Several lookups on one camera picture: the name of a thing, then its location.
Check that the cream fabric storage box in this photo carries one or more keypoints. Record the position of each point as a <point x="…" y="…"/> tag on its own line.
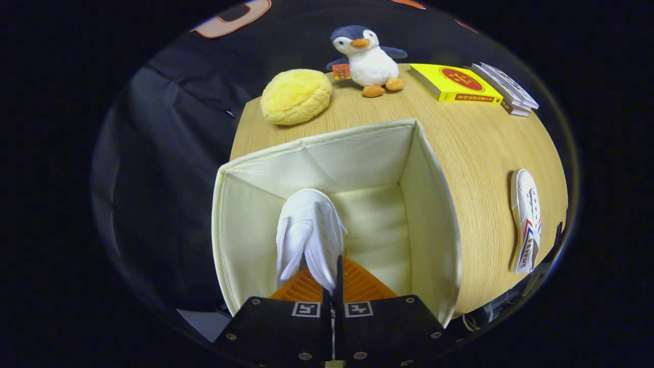
<point x="378" y="153"/>

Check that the white book with colourful print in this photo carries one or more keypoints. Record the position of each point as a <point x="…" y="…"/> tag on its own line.
<point x="511" y="84"/>

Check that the yellow book with red circle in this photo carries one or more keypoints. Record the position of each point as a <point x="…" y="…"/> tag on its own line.
<point x="454" y="82"/>

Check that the yellow round plush toy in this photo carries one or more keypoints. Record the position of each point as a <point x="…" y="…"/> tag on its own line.
<point x="295" y="97"/>

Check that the penguin plush toy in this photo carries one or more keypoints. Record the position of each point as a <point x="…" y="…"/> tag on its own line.
<point x="370" y="64"/>

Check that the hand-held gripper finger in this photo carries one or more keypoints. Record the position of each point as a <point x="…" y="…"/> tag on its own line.
<point x="340" y="286"/>
<point x="327" y="312"/>

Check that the white canvas shoe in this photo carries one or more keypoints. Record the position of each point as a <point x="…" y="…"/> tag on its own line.
<point x="526" y="220"/>
<point x="309" y="235"/>

